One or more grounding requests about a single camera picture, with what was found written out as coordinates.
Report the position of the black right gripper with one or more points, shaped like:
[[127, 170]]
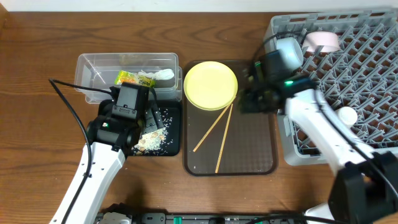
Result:
[[249, 101]]

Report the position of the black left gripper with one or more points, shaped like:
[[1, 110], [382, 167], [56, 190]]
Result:
[[152, 117]]

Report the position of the wooden chopstick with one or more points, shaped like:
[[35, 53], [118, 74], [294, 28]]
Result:
[[224, 139], [211, 127]]

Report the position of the yellow plate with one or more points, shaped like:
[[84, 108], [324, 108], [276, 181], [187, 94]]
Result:
[[210, 85]]

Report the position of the white tissue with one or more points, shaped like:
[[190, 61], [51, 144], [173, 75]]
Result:
[[165, 74]]

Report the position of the green snack wrapper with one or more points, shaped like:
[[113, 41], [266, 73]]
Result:
[[135, 78]]

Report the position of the light blue bowl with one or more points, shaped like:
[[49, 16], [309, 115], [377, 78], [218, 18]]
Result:
[[291, 52]]

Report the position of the white pink rice bowl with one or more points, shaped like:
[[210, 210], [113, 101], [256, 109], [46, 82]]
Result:
[[327, 40]]

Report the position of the white cup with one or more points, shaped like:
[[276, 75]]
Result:
[[347, 116]]

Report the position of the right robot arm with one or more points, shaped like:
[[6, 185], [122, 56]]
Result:
[[365, 185]]

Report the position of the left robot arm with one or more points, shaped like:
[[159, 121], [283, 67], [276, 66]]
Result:
[[98, 166]]

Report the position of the black waste tray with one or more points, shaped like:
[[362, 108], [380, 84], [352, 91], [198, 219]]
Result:
[[138, 127]]

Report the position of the clear plastic waste bin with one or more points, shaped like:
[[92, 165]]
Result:
[[100, 71]]

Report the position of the grey dishwasher rack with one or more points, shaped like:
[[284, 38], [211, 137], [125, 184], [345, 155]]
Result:
[[361, 75]]

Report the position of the rice and nuts pile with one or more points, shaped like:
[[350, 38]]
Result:
[[156, 143]]

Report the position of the brown serving tray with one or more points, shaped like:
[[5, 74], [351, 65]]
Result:
[[250, 147]]

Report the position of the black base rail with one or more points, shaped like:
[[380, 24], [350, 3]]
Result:
[[149, 215]]

